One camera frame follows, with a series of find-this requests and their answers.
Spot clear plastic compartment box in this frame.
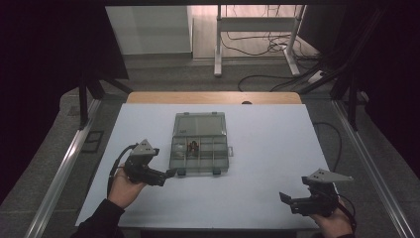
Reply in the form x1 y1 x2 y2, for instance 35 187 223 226
168 111 235 178

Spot black metal stand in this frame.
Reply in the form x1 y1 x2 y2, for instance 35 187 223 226
298 6 389 132
78 69 134 129

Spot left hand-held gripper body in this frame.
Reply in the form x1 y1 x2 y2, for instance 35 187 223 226
124 138 168 187

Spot dark floor plate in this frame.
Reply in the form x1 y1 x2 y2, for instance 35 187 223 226
80 130 105 154

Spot looped black cable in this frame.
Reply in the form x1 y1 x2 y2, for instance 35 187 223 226
312 121 343 172

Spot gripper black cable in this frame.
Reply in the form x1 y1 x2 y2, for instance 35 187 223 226
336 193 358 234
106 143 139 200

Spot white desk frame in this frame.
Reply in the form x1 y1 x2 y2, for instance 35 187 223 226
213 4 307 78

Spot tangled black floor cables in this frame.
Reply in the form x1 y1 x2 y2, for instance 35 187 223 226
220 4 322 62

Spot wooden table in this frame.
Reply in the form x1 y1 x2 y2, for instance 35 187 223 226
126 91 303 105

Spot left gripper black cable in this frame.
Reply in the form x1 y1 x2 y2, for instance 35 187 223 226
106 143 139 200

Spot aluminium rail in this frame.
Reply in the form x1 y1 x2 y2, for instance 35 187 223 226
331 98 418 238
24 98 103 238

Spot person's left hand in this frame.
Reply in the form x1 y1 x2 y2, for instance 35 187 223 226
107 164 149 210

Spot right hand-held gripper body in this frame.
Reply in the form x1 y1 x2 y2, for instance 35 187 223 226
289 168 355 218

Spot person's right hand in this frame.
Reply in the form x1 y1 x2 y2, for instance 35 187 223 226
309 200 355 238

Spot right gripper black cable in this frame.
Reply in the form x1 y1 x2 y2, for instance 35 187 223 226
336 193 358 234

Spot white cabinet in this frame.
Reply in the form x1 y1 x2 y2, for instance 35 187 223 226
104 5 194 57

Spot white power strip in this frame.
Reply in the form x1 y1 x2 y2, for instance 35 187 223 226
307 69 327 84

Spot long black floor cable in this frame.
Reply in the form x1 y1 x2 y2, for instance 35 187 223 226
237 63 323 93

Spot pale table cover sheet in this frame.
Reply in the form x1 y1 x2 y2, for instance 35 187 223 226
74 103 330 230

